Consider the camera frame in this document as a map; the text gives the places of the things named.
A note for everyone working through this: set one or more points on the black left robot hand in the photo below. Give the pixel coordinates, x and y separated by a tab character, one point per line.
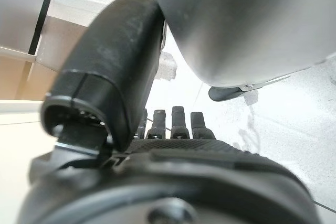
113	58

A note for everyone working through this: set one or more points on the black left robot foot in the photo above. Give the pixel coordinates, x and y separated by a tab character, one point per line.
225	95

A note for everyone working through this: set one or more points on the silver robot leg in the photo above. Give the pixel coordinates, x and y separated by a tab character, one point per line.
236	24

